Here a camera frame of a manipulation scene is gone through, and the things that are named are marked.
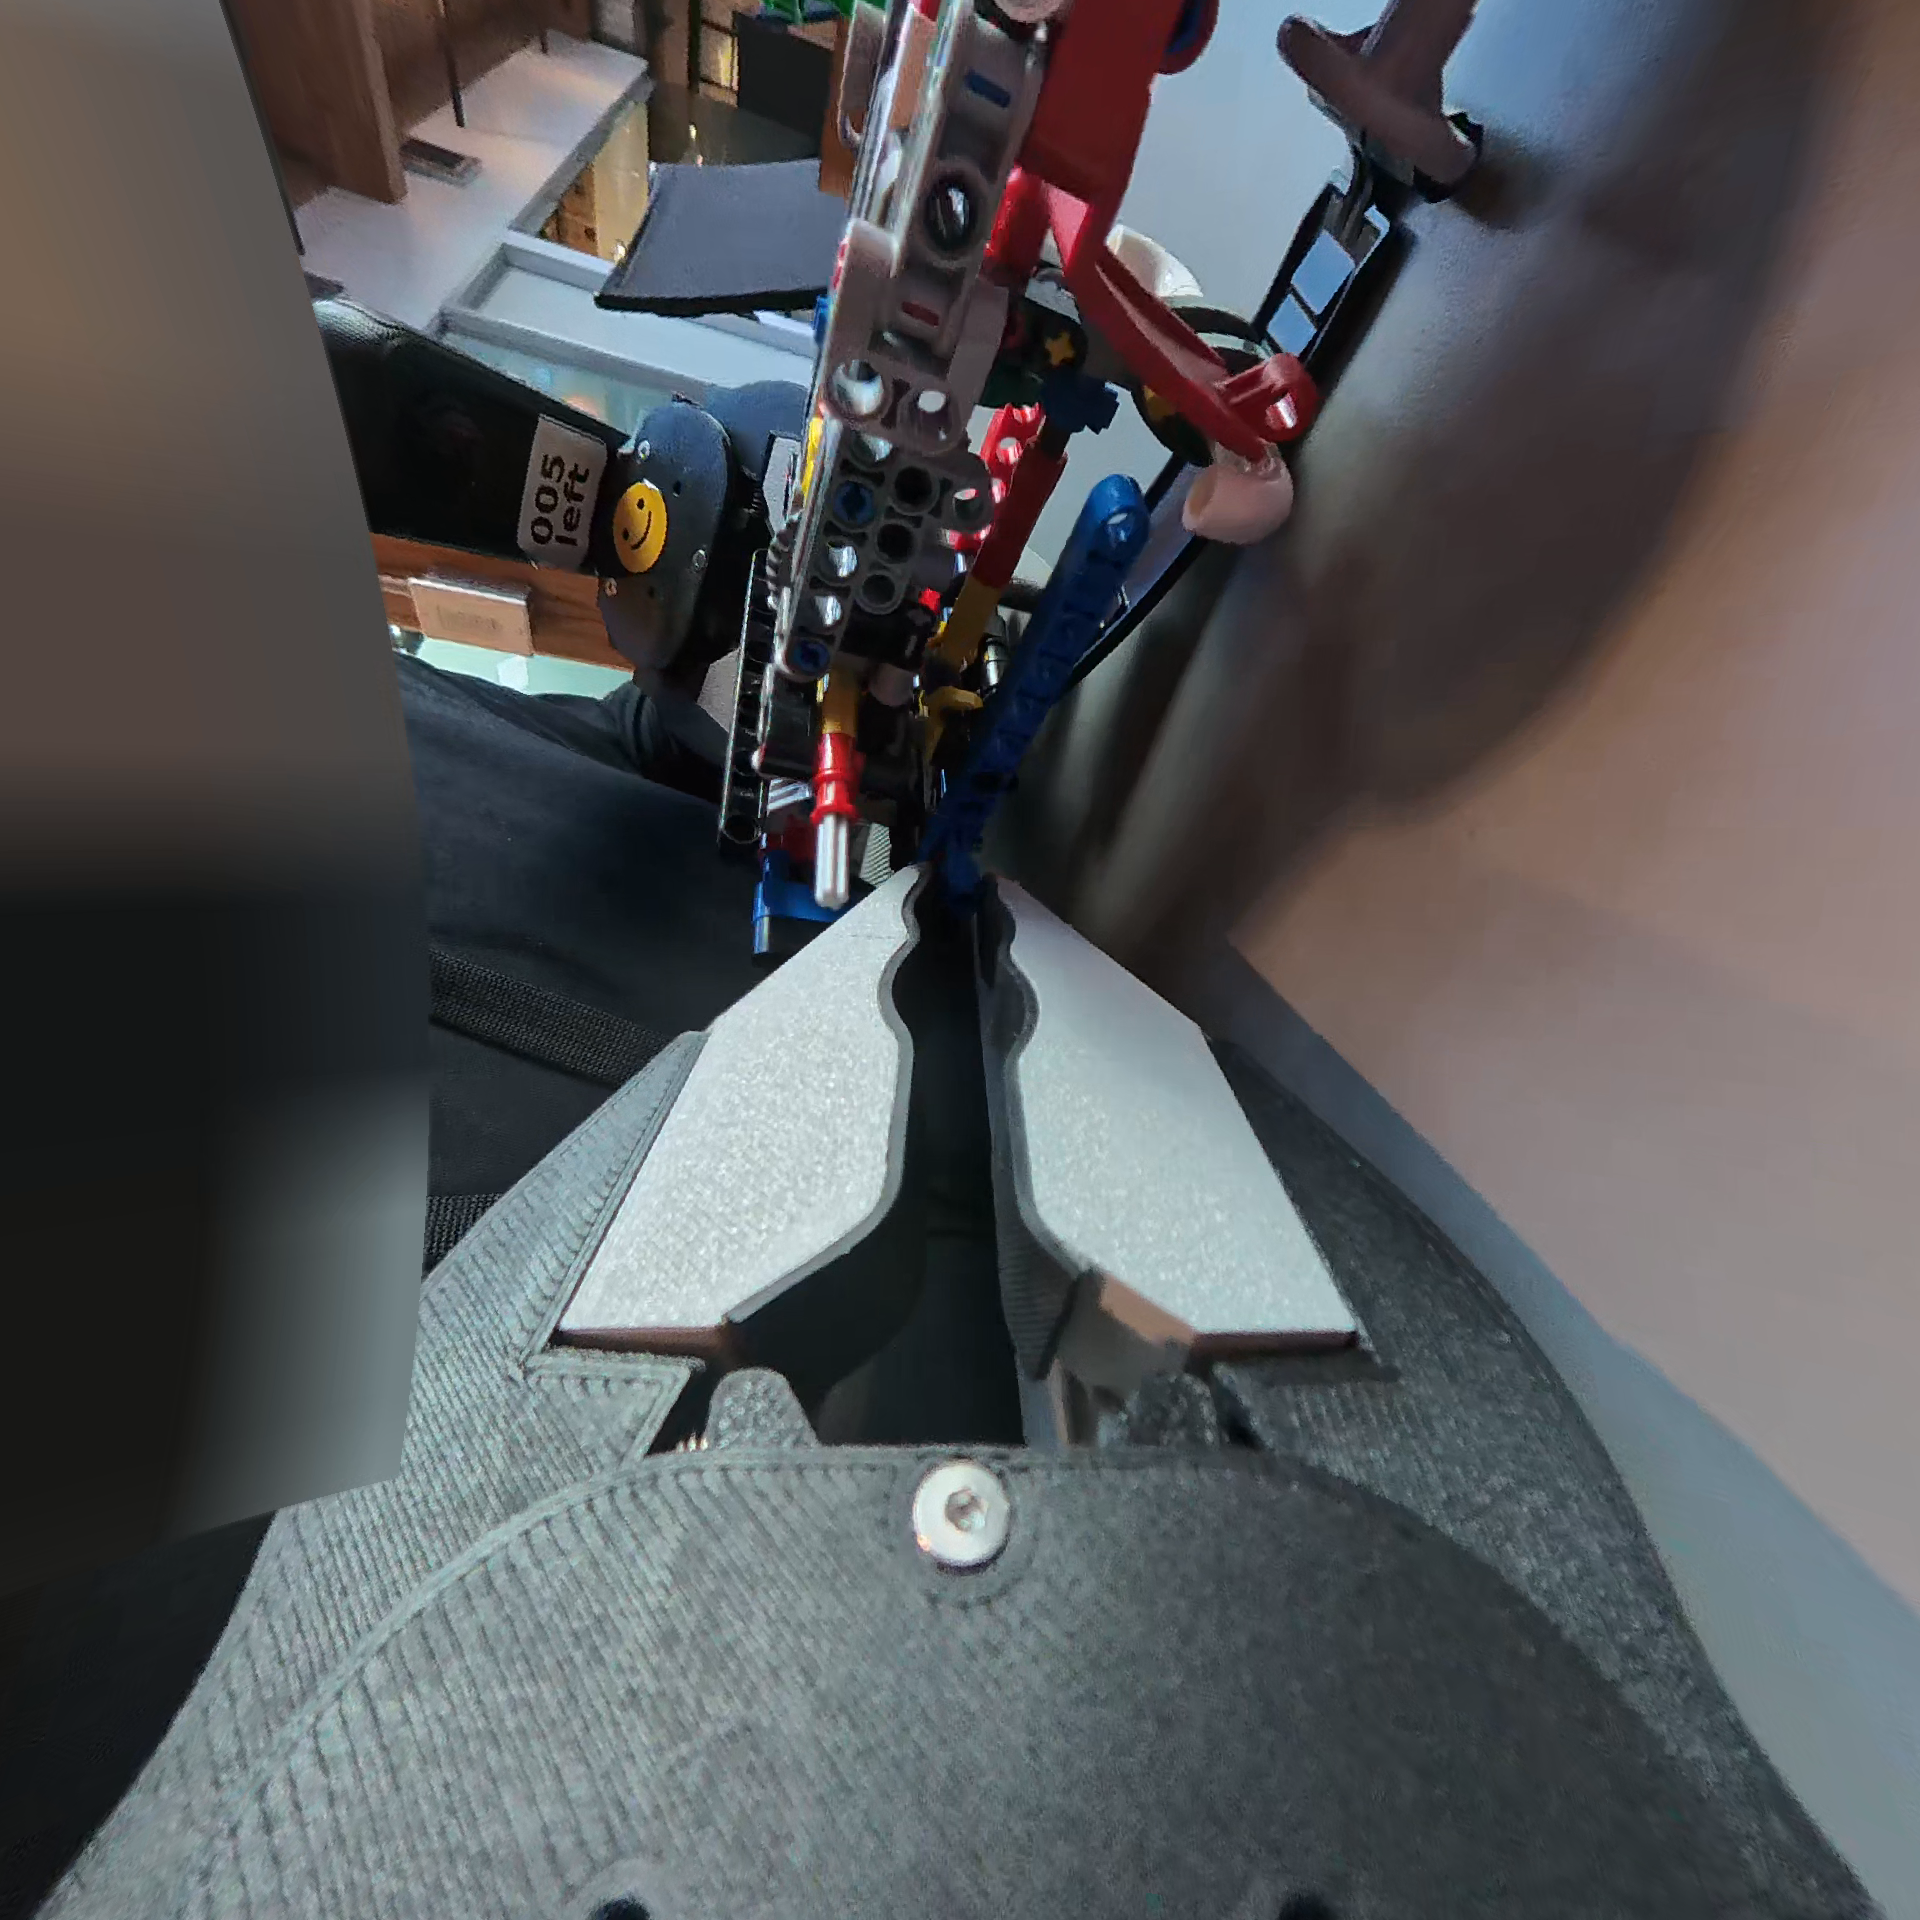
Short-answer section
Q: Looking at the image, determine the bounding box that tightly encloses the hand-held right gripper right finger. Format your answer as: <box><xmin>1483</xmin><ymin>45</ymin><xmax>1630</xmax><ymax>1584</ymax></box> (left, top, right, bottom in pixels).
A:
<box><xmin>982</xmin><ymin>877</ymin><xmax>1361</xmax><ymax>1444</ymax></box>

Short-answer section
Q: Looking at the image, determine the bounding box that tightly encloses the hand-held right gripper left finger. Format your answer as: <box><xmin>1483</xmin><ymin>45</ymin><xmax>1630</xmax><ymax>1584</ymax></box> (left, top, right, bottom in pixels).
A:
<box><xmin>555</xmin><ymin>864</ymin><xmax>933</xmax><ymax>1404</ymax></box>

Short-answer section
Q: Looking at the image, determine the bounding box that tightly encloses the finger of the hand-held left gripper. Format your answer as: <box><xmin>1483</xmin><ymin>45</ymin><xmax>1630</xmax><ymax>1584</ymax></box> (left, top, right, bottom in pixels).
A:
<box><xmin>693</xmin><ymin>645</ymin><xmax>752</xmax><ymax>788</ymax></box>

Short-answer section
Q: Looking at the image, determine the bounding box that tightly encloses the toy brick car chassis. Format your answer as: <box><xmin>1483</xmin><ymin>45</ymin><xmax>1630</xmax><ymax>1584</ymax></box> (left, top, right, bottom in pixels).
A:
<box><xmin>718</xmin><ymin>0</ymin><xmax>1396</xmax><ymax>962</ymax></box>

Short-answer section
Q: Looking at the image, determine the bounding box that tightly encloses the dark fabric chair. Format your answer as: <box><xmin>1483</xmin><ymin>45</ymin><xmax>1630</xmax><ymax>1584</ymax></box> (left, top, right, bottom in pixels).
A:
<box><xmin>595</xmin><ymin>157</ymin><xmax>840</xmax><ymax>319</ymax></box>

